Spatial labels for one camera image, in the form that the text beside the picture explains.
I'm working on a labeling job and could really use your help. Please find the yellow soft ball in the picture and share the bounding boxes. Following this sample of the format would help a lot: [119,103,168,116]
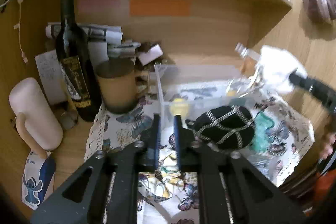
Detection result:
[169,98,190,118]

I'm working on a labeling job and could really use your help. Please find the black pouch with silver chain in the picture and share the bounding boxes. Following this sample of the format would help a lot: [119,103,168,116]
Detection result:
[186,105,256,150]

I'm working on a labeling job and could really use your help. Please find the white fluffy soft object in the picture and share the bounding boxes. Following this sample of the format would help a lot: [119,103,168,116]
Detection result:
[256,45,307,94]

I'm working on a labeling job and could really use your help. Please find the green knitted cloth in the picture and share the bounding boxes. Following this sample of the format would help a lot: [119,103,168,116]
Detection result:
[251,111,274,153]

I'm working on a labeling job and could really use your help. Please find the person's right hand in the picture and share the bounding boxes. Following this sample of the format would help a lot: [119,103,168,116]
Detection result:
[319,132,335,160]

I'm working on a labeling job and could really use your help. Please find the butterfly print cloth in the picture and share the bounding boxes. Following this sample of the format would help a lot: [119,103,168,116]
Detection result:
[84,88,314,223]

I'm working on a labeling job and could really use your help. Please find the clear plastic storage box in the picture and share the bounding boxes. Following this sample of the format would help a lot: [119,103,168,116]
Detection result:
[154,64,264,128]

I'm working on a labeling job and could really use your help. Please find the brown lidded canister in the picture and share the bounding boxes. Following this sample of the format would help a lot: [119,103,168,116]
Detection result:
[95,58,138,114]

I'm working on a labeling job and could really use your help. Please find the clear glass bottle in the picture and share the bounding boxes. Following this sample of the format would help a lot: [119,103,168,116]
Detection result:
[235,43,260,76]

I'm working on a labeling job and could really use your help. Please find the stack of papers and books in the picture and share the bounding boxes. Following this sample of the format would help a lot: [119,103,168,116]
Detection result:
[46,19,140,64]

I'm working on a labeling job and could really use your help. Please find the orange paper strip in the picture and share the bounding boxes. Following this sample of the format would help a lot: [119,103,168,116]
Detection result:
[129,0,190,16]

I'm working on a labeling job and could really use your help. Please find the blue cartoon box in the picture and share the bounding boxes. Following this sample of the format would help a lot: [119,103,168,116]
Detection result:
[21,151,56,210]

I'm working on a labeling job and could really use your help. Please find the dark wine bottle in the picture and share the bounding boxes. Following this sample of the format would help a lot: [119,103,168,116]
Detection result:
[55,0,102,122]

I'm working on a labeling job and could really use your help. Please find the white cylindrical roll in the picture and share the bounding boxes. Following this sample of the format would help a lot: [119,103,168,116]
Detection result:
[9,77,63,151]

